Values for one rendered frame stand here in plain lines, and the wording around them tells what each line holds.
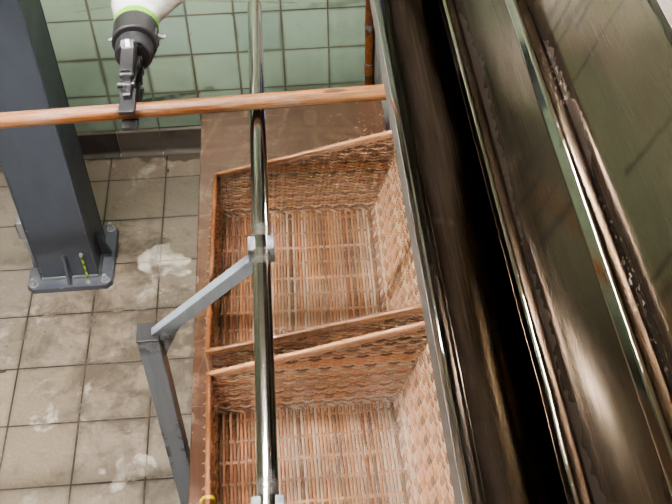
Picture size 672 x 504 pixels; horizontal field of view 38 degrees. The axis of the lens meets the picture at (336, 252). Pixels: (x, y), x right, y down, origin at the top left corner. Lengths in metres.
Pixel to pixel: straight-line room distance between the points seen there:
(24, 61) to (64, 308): 0.87
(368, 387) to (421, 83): 0.77
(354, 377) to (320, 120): 0.96
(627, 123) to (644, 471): 0.32
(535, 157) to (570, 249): 0.16
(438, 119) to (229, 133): 1.34
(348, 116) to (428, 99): 1.28
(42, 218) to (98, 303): 0.33
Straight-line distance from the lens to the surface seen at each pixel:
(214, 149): 2.69
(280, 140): 2.70
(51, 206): 2.99
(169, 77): 3.40
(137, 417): 2.86
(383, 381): 2.06
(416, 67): 1.57
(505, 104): 1.35
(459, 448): 1.07
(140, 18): 2.04
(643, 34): 0.92
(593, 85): 0.97
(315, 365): 1.98
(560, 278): 1.12
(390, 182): 2.36
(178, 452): 2.10
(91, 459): 2.81
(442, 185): 1.36
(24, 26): 2.59
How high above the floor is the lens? 2.34
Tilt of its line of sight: 47 degrees down
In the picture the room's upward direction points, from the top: 1 degrees counter-clockwise
